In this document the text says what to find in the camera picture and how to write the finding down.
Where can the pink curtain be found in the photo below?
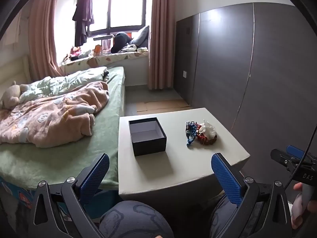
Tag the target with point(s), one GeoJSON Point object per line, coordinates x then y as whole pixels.
{"type": "Point", "coordinates": [42, 42]}
{"type": "Point", "coordinates": [161, 42]}

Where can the pile of toys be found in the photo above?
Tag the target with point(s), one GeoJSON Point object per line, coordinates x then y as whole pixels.
{"type": "Point", "coordinates": [76, 53]}

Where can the person's leg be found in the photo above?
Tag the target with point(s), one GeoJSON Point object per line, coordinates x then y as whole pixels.
{"type": "Point", "coordinates": [220, 218]}
{"type": "Point", "coordinates": [133, 220]}

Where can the wall socket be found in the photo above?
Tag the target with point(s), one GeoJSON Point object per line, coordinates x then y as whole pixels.
{"type": "Point", "coordinates": [185, 74]}

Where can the black jewelry box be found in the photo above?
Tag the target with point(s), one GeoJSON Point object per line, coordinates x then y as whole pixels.
{"type": "Point", "coordinates": [148, 148]}

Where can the black bag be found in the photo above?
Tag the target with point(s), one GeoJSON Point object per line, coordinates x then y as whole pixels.
{"type": "Point", "coordinates": [120, 42]}

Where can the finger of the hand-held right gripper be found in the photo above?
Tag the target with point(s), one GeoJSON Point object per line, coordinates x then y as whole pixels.
{"type": "Point", "coordinates": [294, 150]}
{"type": "Point", "coordinates": [281, 156]}

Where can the beige plush toy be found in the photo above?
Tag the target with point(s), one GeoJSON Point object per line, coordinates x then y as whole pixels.
{"type": "Point", "coordinates": [11, 96]}

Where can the dark grey wardrobe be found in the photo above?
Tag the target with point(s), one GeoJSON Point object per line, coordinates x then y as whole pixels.
{"type": "Point", "coordinates": [272, 79]}

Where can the grey pillow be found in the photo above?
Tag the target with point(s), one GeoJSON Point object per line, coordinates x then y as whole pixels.
{"type": "Point", "coordinates": [142, 36]}

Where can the person's right hand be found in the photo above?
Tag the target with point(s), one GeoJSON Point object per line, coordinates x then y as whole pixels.
{"type": "Point", "coordinates": [297, 213]}

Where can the light green duvet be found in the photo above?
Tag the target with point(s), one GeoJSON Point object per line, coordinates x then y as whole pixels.
{"type": "Point", "coordinates": [69, 79]}

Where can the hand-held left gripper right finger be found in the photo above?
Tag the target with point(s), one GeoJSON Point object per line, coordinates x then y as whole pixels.
{"type": "Point", "coordinates": [226, 178]}

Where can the window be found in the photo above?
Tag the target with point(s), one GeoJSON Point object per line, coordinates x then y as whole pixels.
{"type": "Point", "coordinates": [126, 10]}

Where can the person's left leg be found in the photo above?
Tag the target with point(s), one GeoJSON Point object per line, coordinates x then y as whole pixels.
{"type": "Point", "coordinates": [133, 220]}

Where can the flat cardboard sheet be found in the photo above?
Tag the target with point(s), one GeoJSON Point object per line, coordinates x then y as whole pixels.
{"type": "Point", "coordinates": [161, 105]}

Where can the bed with green sheet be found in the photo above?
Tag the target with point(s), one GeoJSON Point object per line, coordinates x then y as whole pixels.
{"type": "Point", "coordinates": [62, 158]}

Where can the patterned window seat cushion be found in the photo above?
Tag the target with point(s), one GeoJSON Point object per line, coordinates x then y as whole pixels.
{"type": "Point", "coordinates": [111, 58]}

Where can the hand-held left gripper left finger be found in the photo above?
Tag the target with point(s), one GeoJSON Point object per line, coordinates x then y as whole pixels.
{"type": "Point", "coordinates": [95, 176]}

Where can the hanging dark clothes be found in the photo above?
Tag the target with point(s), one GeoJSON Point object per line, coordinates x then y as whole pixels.
{"type": "Point", "coordinates": [83, 17]}

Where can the cream bed headboard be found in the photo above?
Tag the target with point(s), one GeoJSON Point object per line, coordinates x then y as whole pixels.
{"type": "Point", "coordinates": [14, 69]}

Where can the pink fleece blanket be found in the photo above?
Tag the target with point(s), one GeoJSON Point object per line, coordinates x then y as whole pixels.
{"type": "Point", "coordinates": [49, 119]}

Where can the person's right leg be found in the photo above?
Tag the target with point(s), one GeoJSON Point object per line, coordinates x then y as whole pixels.
{"type": "Point", "coordinates": [220, 218]}

